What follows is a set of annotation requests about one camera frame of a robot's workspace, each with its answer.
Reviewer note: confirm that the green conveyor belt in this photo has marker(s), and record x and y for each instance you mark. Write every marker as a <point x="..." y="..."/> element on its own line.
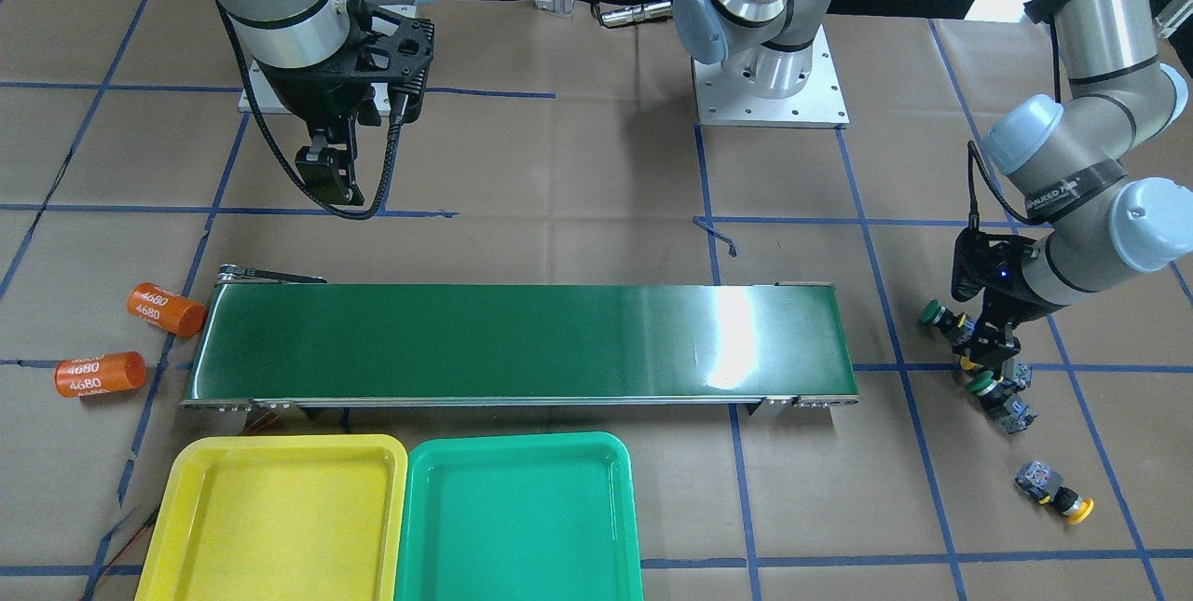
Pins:
<point x="311" y="343"/>

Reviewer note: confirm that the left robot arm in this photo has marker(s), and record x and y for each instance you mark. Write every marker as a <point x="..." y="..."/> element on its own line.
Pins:
<point x="1065" y="159"/>

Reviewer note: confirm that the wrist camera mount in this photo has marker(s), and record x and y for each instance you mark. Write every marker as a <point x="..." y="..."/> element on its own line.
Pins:
<point x="394" y="50"/>
<point x="990" y="262"/>

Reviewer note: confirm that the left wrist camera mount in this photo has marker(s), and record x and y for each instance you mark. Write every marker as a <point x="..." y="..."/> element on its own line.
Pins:
<point x="990" y="262"/>

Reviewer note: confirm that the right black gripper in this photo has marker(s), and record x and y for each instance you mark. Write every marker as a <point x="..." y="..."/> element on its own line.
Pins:
<point x="308" y="95"/>

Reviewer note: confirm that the yellow plastic tray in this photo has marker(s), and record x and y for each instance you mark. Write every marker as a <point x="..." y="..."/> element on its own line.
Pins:
<point x="291" y="517"/>

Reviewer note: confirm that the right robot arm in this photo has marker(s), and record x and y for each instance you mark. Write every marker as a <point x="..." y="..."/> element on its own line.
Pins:
<point x="299" y="33"/>

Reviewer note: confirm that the green push button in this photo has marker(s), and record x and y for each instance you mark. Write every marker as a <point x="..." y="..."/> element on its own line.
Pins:
<point x="1001" y="402"/>
<point x="956" y="327"/>

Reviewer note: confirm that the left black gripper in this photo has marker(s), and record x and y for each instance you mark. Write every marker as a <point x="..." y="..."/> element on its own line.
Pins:
<point x="1006" y="314"/>

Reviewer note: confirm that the orange 4680 cylinder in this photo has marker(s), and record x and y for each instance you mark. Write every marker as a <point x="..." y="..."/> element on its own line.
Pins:
<point x="109" y="373"/>
<point x="169" y="311"/>

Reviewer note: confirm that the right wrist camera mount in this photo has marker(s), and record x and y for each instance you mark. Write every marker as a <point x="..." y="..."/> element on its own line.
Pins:
<point x="394" y="50"/>

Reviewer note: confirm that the green plastic tray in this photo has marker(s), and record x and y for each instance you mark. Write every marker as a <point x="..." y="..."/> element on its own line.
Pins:
<point x="520" y="517"/>

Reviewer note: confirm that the silver cable connector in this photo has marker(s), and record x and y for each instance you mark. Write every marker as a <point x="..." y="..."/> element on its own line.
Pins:
<point x="622" y="17"/>

